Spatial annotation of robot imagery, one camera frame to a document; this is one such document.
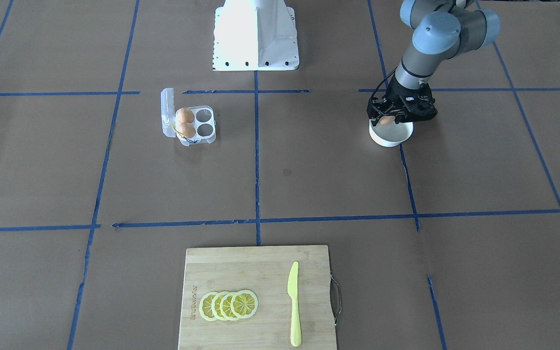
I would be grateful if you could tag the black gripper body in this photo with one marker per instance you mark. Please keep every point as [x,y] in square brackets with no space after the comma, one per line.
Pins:
[398,93]

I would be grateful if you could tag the brown egg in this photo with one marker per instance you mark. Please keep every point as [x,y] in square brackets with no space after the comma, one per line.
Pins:
[387,119]
[184,115]
[185,130]

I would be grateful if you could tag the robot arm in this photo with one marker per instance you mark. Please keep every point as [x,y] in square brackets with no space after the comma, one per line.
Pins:
[443,29]

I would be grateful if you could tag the clear plastic egg box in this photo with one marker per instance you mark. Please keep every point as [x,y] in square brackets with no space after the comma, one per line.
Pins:
[204,123]

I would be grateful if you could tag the white bowl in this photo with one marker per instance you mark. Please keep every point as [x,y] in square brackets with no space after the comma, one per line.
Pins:
[390,135]

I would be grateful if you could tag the yellow plastic knife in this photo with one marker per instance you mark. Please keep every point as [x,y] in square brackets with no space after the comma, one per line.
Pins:
[292,291]

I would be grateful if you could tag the wooden cutting board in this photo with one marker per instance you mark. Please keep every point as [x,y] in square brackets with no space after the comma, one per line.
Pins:
[263,270]

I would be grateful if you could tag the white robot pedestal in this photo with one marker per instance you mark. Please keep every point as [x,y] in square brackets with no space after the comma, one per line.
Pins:
[255,35]

